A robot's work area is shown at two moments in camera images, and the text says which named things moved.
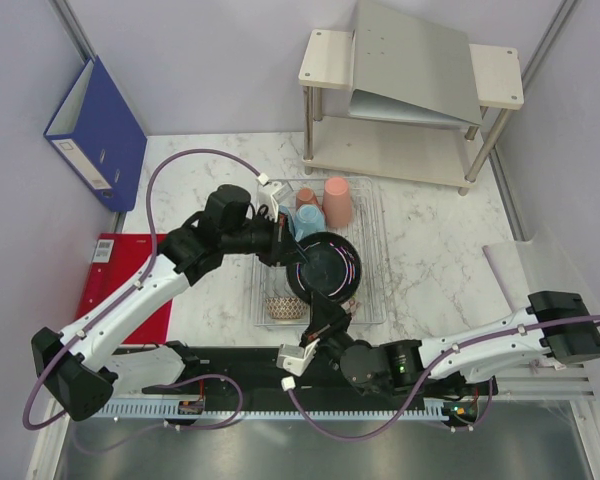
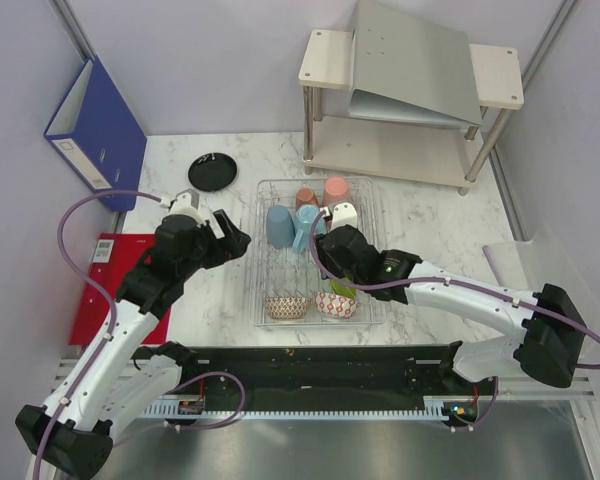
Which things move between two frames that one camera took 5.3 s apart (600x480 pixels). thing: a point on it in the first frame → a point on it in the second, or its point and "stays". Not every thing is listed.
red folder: [114, 257] stays
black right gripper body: [331, 337] → [330, 267]
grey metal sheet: [411, 70] stays
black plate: [334, 267] → [212, 171]
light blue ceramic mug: [308, 220] stays
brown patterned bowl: [285, 307] stays
